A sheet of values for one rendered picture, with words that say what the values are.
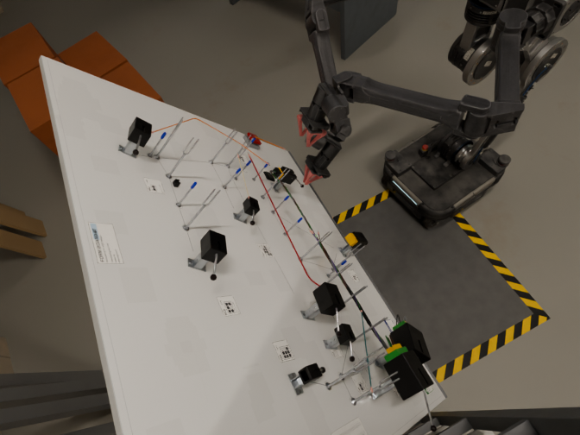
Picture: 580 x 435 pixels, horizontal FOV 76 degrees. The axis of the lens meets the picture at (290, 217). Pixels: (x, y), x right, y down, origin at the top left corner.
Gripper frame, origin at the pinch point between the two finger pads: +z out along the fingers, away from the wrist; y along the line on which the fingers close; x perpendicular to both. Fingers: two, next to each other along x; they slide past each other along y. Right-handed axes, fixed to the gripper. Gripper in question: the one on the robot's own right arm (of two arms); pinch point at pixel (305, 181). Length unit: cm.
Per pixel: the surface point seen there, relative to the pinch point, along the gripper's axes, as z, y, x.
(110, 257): -6, 39, -78
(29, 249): 186, -108, -66
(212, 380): -4, 65, -64
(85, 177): -7, 18, -80
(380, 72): -14, -141, 156
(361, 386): 4, 74, -21
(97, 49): 92, -243, -25
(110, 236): -6, 33, -77
